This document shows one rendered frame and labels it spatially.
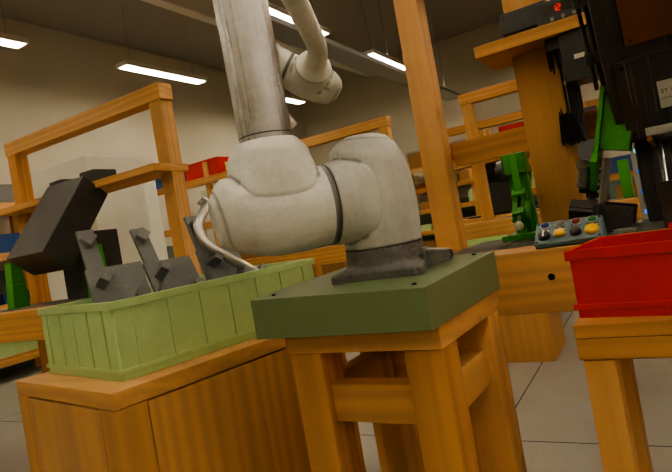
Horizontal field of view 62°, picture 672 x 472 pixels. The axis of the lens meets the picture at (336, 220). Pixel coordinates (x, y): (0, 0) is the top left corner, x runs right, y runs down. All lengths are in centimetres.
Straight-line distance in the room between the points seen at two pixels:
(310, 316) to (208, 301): 46
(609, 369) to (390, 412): 37
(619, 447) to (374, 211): 57
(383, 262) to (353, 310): 14
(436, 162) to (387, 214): 108
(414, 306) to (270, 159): 35
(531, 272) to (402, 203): 47
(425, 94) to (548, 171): 52
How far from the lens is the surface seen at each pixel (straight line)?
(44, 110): 888
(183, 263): 172
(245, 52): 105
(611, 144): 160
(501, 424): 121
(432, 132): 211
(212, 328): 140
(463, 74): 1231
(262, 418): 143
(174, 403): 128
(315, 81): 159
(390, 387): 101
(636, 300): 106
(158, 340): 133
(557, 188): 199
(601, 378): 106
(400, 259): 104
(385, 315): 91
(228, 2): 109
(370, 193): 102
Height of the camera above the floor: 103
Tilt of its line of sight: 1 degrees up
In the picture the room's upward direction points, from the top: 10 degrees counter-clockwise
